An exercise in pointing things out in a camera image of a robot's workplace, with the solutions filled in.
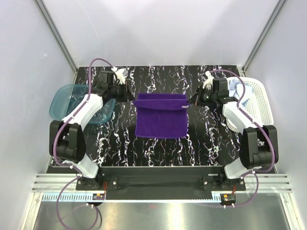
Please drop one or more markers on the right aluminium corner post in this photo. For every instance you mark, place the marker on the right aluminium corner post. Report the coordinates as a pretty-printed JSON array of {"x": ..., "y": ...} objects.
[{"x": 269, "y": 24}]

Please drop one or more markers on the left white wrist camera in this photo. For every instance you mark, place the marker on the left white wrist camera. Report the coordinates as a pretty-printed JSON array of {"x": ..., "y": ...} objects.
[{"x": 121, "y": 74}]

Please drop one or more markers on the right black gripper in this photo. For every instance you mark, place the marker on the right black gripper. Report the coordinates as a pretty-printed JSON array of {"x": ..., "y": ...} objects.
[{"x": 196, "y": 100}]

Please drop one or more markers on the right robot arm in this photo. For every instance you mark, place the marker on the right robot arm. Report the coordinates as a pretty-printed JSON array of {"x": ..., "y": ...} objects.
[{"x": 258, "y": 146}]

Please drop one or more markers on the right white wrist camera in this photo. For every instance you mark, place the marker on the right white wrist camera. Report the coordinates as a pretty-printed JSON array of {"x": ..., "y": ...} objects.
[{"x": 208, "y": 80}]

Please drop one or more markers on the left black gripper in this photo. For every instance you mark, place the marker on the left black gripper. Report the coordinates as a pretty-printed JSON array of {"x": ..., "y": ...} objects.
[{"x": 127, "y": 96}]

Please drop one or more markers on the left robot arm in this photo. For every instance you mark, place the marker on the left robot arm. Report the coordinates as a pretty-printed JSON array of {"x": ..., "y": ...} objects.
[{"x": 67, "y": 144}]

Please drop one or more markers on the teal translucent tray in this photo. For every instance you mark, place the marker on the teal translucent tray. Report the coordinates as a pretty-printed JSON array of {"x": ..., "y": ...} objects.
[{"x": 70, "y": 96}]

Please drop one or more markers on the aluminium corner post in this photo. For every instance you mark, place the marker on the aluminium corner post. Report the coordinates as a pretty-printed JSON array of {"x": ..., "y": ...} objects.
[
  {"x": 269, "y": 24},
  {"x": 54, "y": 31}
]

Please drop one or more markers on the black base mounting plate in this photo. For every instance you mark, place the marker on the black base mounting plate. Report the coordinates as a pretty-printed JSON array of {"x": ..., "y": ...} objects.
[{"x": 163, "y": 183}]

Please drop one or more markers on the connector board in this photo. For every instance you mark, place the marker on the connector board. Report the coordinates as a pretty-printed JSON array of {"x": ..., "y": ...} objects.
[
  {"x": 98, "y": 196},
  {"x": 228, "y": 198}
]

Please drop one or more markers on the white plastic basket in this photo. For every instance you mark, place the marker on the white plastic basket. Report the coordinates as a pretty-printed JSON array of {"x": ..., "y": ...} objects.
[{"x": 257, "y": 109}]

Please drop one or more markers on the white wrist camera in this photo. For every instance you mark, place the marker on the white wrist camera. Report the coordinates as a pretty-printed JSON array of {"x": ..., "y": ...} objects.
[
  {"x": 121, "y": 74},
  {"x": 208, "y": 80}
]

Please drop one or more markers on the aluminium rail frame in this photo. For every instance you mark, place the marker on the aluminium rail frame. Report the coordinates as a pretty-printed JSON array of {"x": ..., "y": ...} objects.
[{"x": 266, "y": 204}]

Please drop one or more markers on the purple towel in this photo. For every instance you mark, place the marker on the purple towel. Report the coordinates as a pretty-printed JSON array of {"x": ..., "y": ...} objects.
[{"x": 161, "y": 115}]

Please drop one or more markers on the left aluminium corner post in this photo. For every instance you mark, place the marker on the left aluminium corner post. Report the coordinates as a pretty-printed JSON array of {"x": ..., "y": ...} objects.
[{"x": 54, "y": 31}]

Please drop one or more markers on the light blue towel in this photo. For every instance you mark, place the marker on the light blue towel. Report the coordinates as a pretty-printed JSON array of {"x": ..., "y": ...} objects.
[{"x": 235, "y": 88}]

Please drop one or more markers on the left connector board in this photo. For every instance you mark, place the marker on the left connector board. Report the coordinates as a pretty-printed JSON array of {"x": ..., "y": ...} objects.
[{"x": 98, "y": 196}]

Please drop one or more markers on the right connector board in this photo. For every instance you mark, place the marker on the right connector board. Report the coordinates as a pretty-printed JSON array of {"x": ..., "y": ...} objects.
[{"x": 228, "y": 198}]

